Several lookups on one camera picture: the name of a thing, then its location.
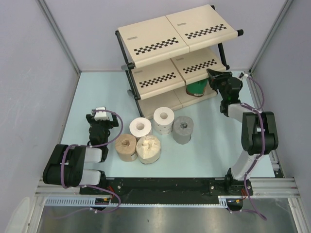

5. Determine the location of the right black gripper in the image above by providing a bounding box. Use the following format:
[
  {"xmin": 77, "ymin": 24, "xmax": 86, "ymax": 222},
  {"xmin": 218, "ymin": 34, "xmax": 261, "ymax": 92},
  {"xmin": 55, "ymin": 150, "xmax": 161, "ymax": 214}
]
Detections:
[{"xmin": 207, "ymin": 69, "xmax": 232, "ymax": 100}]

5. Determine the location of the green paper towel roll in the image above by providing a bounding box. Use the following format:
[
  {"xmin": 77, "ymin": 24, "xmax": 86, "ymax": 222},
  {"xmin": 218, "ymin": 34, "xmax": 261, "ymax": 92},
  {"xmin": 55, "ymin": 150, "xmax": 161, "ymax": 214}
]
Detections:
[{"xmin": 186, "ymin": 79, "xmax": 207, "ymax": 97}]

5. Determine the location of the white pinkish paper roll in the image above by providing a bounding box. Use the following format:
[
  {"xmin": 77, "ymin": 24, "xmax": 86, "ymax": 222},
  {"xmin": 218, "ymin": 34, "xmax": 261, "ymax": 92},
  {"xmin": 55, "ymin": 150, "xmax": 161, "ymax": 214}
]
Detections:
[{"xmin": 129, "ymin": 117, "xmax": 152, "ymax": 140}]

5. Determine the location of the grey paper towel roll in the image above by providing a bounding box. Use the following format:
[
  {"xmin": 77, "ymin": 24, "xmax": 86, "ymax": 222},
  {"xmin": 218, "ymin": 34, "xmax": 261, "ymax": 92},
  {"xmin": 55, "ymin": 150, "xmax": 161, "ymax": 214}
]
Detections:
[{"xmin": 172, "ymin": 116, "xmax": 194, "ymax": 145}]

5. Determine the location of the white dotted paper roll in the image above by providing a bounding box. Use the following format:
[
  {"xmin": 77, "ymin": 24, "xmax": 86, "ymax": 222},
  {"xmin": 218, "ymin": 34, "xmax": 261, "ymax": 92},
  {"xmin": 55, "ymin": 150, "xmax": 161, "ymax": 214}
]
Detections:
[{"xmin": 153, "ymin": 107, "xmax": 174, "ymax": 135}]

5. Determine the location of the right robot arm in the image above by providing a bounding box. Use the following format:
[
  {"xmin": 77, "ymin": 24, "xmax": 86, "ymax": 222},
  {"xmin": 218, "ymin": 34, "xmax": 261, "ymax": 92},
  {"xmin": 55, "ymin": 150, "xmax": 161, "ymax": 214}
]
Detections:
[{"xmin": 207, "ymin": 68, "xmax": 278, "ymax": 195}]

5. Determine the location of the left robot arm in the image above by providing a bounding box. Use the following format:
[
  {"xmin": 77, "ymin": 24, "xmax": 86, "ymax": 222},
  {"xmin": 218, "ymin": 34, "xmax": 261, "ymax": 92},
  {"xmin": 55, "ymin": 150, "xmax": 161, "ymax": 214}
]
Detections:
[{"xmin": 42, "ymin": 110, "xmax": 119, "ymax": 194}]

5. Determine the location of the beige three-tier shelf rack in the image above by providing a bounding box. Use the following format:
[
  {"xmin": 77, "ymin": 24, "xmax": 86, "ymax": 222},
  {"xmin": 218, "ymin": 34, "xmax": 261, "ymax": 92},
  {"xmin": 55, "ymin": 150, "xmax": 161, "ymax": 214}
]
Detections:
[{"xmin": 115, "ymin": 4, "xmax": 243, "ymax": 119}]

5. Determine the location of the brown wrapped paper roll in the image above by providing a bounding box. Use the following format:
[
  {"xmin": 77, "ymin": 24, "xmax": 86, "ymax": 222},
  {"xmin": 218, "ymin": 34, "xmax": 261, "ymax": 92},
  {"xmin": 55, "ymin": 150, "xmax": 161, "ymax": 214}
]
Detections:
[{"xmin": 115, "ymin": 134, "xmax": 138, "ymax": 162}]

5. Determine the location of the cream wrapped paper roll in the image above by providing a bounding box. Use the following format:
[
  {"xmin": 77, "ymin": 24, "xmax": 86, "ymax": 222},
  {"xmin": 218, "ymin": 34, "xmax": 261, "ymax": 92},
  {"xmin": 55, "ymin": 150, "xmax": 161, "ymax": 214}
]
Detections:
[{"xmin": 136, "ymin": 135, "xmax": 161, "ymax": 164}]

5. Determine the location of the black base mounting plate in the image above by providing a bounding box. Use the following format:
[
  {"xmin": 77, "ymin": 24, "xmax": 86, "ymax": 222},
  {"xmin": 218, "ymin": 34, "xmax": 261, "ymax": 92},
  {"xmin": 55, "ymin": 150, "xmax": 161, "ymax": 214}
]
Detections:
[{"xmin": 79, "ymin": 177, "xmax": 254, "ymax": 198}]

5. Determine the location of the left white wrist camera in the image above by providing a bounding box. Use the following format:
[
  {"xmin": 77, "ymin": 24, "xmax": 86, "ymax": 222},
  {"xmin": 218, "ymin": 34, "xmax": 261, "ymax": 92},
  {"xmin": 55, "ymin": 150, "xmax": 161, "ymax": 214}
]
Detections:
[{"xmin": 91, "ymin": 107, "xmax": 109, "ymax": 121}]

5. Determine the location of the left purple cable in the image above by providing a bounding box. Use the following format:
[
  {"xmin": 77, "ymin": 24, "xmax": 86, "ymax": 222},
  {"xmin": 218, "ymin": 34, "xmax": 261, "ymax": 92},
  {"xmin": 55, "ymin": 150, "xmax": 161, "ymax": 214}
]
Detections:
[{"xmin": 57, "ymin": 109, "xmax": 123, "ymax": 216}]

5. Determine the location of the slotted cable duct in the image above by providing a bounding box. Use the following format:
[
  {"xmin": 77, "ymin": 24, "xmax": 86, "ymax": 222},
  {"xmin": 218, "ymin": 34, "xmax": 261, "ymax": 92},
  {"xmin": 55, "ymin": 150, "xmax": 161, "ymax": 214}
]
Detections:
[{"xmin": 45, "ymin": 197, "xmax": 227, "ymax": 208}]

